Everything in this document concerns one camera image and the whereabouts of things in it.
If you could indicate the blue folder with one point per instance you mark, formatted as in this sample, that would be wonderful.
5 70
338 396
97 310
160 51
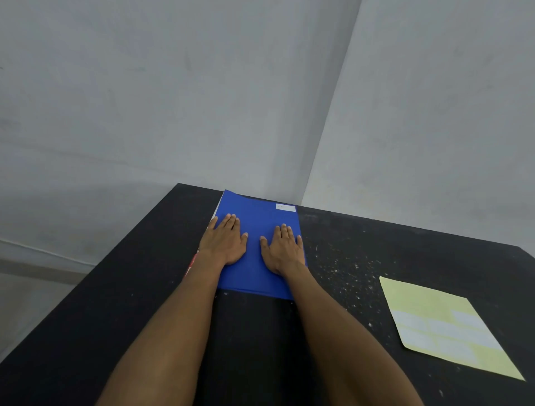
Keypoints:
255 217

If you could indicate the person's right hand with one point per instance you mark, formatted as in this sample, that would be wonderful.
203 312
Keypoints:
284 253

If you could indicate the person's left forearm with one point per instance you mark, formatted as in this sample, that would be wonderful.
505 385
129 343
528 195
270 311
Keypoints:
167 334

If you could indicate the pale yellow label sheet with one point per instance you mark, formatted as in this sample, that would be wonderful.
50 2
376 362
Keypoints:
443 326

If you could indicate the person's right little finger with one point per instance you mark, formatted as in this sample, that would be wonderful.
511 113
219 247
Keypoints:
299 243

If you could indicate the person's right middle finger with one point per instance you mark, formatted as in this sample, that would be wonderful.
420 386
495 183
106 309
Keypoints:
284 232

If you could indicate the white label sticker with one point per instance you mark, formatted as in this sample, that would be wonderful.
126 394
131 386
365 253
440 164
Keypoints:
286 207

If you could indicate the person's left thumb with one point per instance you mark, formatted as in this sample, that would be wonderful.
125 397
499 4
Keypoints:
243 241

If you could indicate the person's left little finger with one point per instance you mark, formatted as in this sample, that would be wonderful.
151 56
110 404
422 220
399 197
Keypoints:
212 226

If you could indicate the person's left hand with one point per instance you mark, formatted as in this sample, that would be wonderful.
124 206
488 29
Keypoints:
223 246

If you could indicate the person's right thumb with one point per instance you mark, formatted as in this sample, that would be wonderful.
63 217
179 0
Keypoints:
265 244

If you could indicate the person's right forearm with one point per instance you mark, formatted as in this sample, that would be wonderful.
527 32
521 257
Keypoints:
338 338

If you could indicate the person's left middle finger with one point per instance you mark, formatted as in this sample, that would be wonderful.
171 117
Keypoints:
230 223

